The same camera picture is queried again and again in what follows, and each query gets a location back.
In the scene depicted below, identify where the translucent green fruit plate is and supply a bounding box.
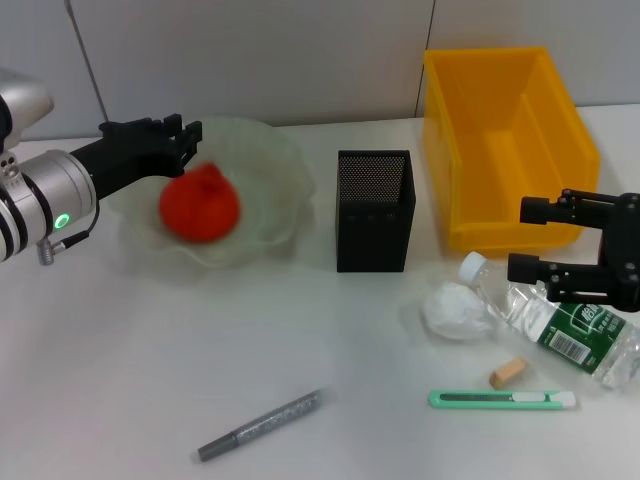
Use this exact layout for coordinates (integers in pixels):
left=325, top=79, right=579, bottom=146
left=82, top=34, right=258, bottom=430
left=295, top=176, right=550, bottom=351
left=107, top=115, right=317, bottom=269

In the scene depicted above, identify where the small tan cork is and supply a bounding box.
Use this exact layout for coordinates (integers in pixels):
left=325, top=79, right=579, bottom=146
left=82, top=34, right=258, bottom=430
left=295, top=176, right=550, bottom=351
left=488, top=355, right=530, bottom=390

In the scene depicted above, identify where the white paper ball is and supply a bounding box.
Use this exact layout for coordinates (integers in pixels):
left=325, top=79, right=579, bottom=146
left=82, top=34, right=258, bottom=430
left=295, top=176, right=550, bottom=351
left=422, top=282, right=494, bottom=341

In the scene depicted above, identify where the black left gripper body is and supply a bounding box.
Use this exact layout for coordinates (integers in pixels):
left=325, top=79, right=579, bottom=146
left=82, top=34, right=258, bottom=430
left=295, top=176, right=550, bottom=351
left=69, top=117, right=177, bottom=202

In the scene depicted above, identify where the silver glitter pen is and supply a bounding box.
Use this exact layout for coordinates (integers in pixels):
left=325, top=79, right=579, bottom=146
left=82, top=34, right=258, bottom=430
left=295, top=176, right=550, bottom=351
left=197, top=388, right=324, bottom=462

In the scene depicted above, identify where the black mesh pen holder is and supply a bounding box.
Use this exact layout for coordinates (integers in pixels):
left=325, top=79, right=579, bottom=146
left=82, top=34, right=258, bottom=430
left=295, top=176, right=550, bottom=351
left=335, top=148, right=417, bottom=274

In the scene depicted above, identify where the left gripper cable with plug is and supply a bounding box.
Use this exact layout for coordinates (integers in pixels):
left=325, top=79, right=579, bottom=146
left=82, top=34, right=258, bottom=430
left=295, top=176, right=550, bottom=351
left=35, top=209, right=100, bottom=266

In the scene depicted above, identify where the red-orange fruit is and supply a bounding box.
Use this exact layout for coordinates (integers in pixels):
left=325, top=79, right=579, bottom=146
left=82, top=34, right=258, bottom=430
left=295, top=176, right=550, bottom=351
left=158, top=160, right=244, bottom=245

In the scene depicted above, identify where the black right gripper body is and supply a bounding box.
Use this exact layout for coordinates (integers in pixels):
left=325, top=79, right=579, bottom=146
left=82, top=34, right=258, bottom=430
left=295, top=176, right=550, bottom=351
left=598, top=192, right=640, bottom=314

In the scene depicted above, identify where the mint green utility knife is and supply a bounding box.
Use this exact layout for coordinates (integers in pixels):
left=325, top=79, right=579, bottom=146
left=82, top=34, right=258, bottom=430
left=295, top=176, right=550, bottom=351
left=428, top=389, right=577, bottom=412

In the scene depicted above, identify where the clear green-label water bottle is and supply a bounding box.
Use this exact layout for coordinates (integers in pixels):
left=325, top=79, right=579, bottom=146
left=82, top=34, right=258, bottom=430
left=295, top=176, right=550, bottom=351
left=458, top=251, right=640, bottom=391

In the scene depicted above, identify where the yellow plastic bin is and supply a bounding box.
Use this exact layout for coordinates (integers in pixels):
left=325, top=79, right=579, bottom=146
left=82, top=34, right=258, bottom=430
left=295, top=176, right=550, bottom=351
left=423, top=46, right=601, bottom=251

